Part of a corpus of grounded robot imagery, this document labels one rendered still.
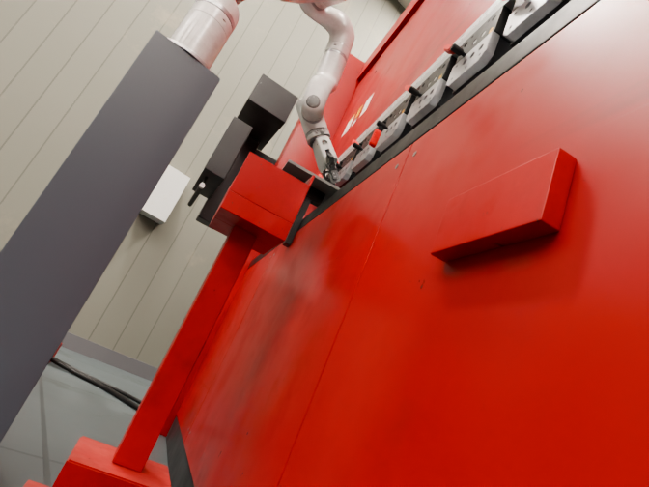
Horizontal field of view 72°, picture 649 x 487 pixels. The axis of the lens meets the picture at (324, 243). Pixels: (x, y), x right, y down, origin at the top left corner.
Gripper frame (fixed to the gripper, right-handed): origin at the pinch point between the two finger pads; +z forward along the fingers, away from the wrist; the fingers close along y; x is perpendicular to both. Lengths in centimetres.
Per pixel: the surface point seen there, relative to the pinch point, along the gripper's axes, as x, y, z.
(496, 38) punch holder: -27, -63, -2
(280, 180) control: 27, -43, 13
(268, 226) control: 32, -43, 23
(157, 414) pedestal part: 64, -36, 54
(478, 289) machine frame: 25, -101, 51
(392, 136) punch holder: -16.0, -20.9, -2.3
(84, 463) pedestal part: 76, -44, 58
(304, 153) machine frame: -18, 83, -50
